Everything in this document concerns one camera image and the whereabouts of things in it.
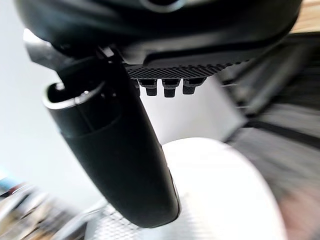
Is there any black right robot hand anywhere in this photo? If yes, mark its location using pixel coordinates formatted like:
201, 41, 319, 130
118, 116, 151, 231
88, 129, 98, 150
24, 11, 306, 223
14, 0, 304, 229

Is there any wire mesh basket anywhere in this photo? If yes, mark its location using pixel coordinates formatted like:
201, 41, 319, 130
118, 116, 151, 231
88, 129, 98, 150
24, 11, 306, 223
56, 201, 145, 240

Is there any silver robot leg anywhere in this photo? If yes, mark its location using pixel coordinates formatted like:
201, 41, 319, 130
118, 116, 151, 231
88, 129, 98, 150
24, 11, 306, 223
139, 136, 288, 240

